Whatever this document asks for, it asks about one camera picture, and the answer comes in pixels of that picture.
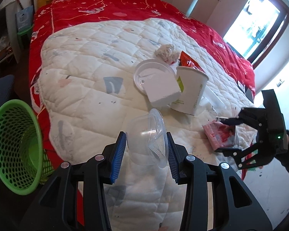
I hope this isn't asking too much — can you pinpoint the pink snack packet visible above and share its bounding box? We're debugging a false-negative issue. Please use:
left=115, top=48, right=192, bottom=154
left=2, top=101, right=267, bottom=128
left=202, top=121, right=236, bottom=151

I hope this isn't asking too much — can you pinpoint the white paper cup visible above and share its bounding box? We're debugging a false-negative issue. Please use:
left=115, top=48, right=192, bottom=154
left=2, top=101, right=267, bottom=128
left=171, top=66, right=209, bottom=115

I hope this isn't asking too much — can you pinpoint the white foam block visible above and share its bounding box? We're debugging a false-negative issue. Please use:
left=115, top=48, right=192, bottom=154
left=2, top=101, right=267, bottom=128
left=141, top=72, right=181, bottom=107

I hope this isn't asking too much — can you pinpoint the red snack wrapper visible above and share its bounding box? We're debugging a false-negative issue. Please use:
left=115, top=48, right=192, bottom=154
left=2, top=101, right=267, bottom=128
left=178, top=51, right=205, bottom=73

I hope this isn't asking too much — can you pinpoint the clear plastic bowl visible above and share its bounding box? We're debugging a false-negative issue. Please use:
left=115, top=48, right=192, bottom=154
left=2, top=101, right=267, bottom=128
left=126, top=109, right=168, bottom=168

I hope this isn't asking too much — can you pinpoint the clear round plastic lid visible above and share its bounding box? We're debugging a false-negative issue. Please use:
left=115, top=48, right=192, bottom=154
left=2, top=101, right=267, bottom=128
left=134, top=59, right=175, bottom=95

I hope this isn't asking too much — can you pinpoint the green plastic trash basket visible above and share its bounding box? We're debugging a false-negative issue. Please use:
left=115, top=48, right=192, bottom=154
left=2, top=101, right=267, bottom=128
left=0, top=100, right=54, bottom=196

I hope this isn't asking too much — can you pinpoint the crumpled foil ball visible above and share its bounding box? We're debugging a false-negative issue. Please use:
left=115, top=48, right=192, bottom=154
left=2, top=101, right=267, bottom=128
left=155, top=44, right=180, bottom=65

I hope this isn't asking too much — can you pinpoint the white quilted blanket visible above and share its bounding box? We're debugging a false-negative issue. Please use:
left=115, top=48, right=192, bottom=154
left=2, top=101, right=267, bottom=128
left=37, top=18, right=252, bottom=230

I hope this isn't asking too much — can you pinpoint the red patterned bedspread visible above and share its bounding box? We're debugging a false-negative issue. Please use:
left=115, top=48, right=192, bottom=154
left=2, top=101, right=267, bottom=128
left=29, top=0, right=255, bottom=167

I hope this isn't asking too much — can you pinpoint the blue paper bag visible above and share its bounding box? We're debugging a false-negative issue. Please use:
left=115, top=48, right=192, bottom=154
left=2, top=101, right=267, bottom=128
left=15, top=5, right=33, bottom=32

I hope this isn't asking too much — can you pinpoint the window with dark frame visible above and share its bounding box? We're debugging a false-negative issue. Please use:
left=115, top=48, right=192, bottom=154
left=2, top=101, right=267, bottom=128
left=223, top=0, right=289, bottom=68

